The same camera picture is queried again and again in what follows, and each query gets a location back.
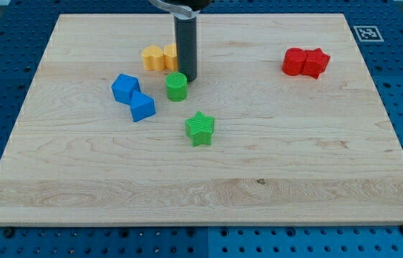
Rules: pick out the green star block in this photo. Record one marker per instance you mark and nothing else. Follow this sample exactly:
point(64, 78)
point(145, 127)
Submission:
point(200, 128)

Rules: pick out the yellow heart block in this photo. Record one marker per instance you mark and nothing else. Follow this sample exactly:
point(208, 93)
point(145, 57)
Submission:
point(153, 58)

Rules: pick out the red cylinder block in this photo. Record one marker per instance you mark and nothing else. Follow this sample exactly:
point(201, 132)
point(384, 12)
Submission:
point(294, 61)

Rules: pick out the red star block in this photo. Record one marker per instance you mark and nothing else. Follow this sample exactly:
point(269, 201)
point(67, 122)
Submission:
point(316, 63)

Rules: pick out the light wooden board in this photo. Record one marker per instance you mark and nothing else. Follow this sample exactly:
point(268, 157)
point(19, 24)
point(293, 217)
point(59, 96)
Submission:
point(283, 126)

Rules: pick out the black bolt front left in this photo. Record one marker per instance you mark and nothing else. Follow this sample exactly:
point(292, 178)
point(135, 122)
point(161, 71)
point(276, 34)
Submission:
point(8, 232)

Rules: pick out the white fiducial marker tag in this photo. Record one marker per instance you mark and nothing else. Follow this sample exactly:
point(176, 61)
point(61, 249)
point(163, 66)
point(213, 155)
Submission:
point(368, 33)

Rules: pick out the green cylinder block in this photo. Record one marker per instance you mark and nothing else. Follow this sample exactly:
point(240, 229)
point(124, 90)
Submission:
point(176, 86)

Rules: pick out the blue cube block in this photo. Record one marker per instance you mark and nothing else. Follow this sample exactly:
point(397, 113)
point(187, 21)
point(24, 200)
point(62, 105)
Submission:
point(123, 88)

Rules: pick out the blue triangular prism block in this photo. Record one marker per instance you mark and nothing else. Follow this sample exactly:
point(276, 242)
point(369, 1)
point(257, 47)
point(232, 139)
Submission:
point(142, 106)

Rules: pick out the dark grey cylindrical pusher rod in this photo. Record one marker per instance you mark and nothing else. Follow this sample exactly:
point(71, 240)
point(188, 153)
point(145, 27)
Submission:
point(186, 44)

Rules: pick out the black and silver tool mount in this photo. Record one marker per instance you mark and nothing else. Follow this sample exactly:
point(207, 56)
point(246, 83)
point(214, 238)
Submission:
point(182, 9)

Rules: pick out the yellow block behind rod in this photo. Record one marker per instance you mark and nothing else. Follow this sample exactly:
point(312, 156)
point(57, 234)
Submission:
point(171, 57)

